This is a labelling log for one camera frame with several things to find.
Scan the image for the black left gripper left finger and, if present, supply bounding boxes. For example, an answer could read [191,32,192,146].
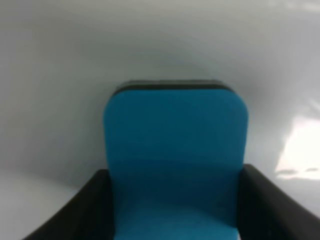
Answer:
[25,169,115,240]

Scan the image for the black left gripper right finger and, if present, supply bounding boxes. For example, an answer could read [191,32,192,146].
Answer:
[236,164,320,240]

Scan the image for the teal whiteboard eraser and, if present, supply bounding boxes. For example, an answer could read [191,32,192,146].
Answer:
[103,80,248,240]

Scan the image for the white whiteboard with aluminium frame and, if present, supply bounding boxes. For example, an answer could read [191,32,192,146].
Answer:
[0,0,320,240]

